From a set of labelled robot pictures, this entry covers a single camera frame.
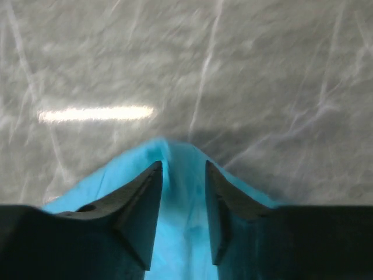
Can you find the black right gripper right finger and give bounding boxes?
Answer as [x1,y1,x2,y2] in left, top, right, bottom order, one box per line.
[205,162,372,279]

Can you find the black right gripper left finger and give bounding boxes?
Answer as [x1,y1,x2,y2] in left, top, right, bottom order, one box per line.
[1,161,163,279]

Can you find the teal t shirt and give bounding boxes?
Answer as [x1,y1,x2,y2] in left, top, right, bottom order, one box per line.
[42,136,280,280]

